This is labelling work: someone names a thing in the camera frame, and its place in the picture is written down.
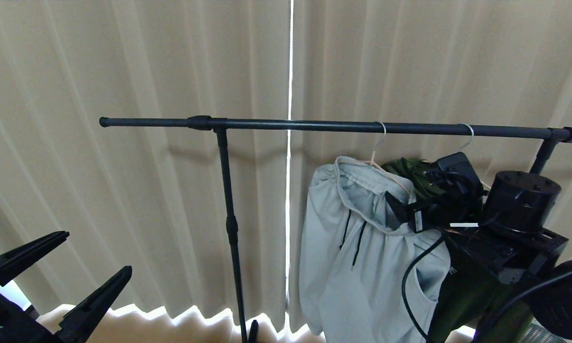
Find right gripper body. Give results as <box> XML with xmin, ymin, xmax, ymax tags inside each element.
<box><xmin>411</xmin><ymin>197</ymin><xmax>482</xmax><ymax>234</ymax></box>

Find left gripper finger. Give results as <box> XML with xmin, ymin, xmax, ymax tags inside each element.
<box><xmin>0</xmin><ymin>231</ymin><xmax>70</xmax><ymax>286</ymax></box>
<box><xmin>57</xmin><ymin>266</ymin><xmax>133</xmax><ymax>343</ymax></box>

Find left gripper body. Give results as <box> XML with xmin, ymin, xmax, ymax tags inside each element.
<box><xmin>0</xmin><ymin>280</ymin><xmax>61</xmax><ymax>343</ymax></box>

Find green printed shirt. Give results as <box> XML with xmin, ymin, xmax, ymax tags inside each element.
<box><xmin>381</xmin><ymin>158</ymin><xmax>536</xmax><ymax>343</ymax></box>

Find pink clothes hanger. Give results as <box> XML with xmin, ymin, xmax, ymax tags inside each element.
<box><xmin>360</xmin><ymin>122</ymin><xmax>413</xmax><ymax>194</ymax></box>
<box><xmin>459</xmin><ymin>124</ymin><xmax>491</xmax><ymax>189</ymax></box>

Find pale grey shorts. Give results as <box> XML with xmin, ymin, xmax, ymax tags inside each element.
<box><xmin>299</xmin><ymin>156</ymin><xmax>452</xmax><ymax>343</ymax></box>

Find white laundry basket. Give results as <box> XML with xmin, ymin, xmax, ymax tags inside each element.
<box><xmin>524</xmin><ymin>324</ymin><xmax>572</xmax><ymax>343</ymax></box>

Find black clothes rack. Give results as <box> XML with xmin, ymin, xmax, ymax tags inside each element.
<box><xmin>99</xmin><ymin>115</ymin><xmax>572</xmax><ymax>343</ymax></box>

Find beige curtain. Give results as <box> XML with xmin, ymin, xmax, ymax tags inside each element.
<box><xmin>0</xmin><ymin>0</ymin><xmax>572</xmax><ymax>334</ymax></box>

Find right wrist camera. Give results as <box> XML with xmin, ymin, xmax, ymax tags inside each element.
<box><xmin>426</xmin><ymin>152</ymin><xmax>484</xmax><ymax>197</ymax></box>

